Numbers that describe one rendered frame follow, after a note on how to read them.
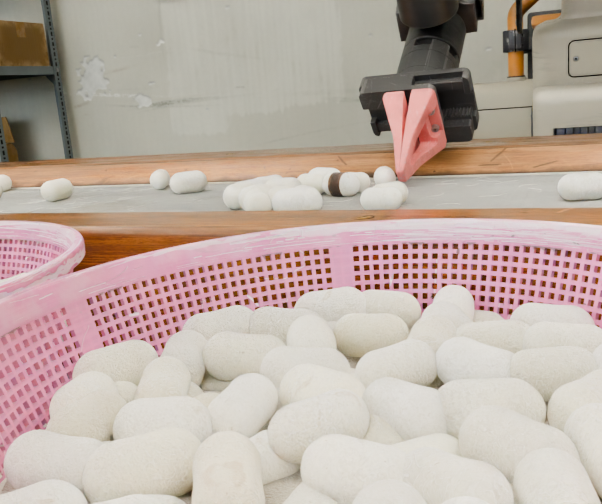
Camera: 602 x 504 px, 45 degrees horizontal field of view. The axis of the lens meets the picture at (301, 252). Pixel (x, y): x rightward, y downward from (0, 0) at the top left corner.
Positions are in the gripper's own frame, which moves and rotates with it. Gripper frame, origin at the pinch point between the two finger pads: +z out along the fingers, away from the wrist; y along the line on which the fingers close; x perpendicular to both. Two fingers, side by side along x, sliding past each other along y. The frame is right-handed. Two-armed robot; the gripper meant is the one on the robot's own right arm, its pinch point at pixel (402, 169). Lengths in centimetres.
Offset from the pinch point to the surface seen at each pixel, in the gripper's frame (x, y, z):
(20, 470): -28.7, 3.0, 38.8
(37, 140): 112, -209, -134
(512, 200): -2.4, 10.1, 5.9
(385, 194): -6.4, 1.8, 8.7
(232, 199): -5.6, -11.6, 8.1
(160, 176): 2.1, -27.7, -2.4
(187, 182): 0.3, -22.2, 0.3
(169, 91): 104, -145, -148
